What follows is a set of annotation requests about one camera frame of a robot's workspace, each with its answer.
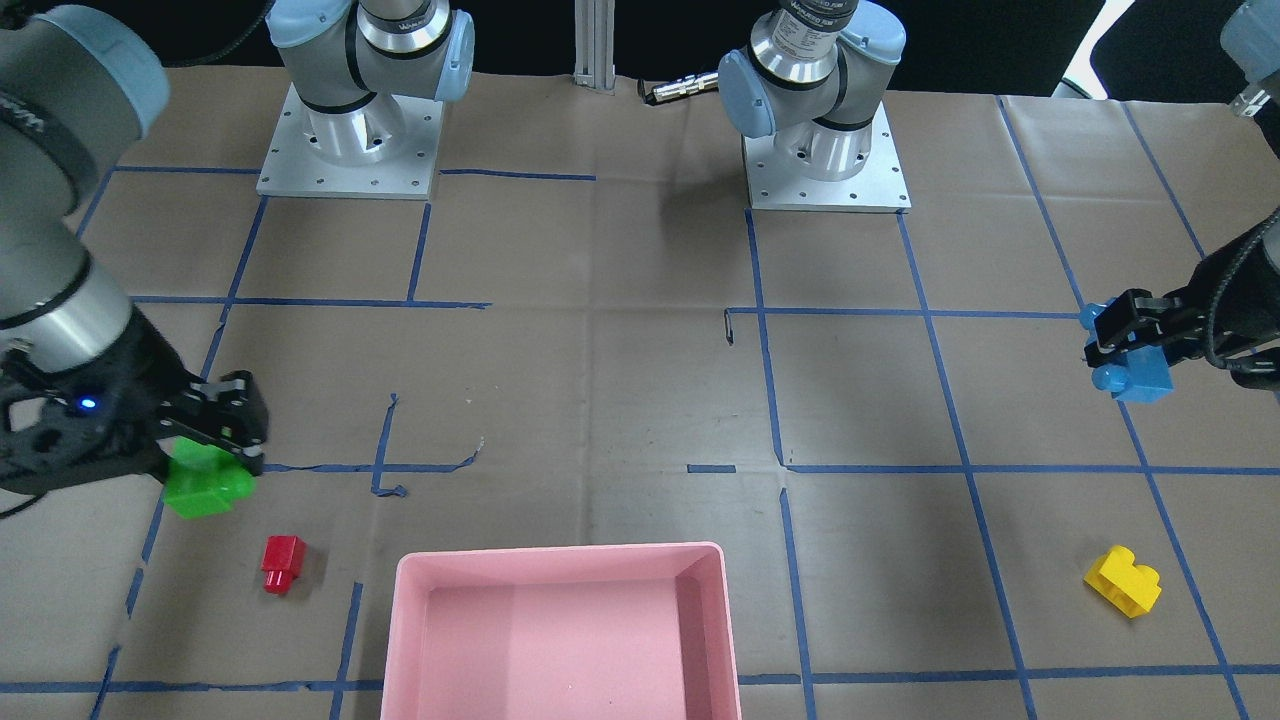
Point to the blue toy block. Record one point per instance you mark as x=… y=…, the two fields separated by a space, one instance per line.
x=1144 y=377

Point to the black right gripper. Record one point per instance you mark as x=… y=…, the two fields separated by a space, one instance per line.
x=152 y=377

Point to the green toy block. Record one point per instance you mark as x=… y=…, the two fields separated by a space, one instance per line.
x=204 y=480

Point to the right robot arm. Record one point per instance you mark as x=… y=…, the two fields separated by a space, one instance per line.
x=79 y=88

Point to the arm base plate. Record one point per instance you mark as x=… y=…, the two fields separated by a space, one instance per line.
x=385 y=150
x=809 y=167

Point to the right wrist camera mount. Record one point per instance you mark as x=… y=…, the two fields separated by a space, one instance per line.
x=42 y=435

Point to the pink plastic box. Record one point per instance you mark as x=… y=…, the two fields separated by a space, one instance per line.
x=598 y=631

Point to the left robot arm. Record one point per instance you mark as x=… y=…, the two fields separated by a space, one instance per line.
x=815 y=72

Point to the aluminium profile post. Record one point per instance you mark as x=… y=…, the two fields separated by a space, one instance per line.
x=593 y=32

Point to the metal cable connector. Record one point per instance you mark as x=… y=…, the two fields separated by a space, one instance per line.
x=664 y=93

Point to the yellow toy block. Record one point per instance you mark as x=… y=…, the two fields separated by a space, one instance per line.
x=1132 y=588

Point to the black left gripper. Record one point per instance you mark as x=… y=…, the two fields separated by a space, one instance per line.
x=1226 y=287

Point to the red toy block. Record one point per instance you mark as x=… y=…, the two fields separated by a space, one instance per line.
x=281 y=563

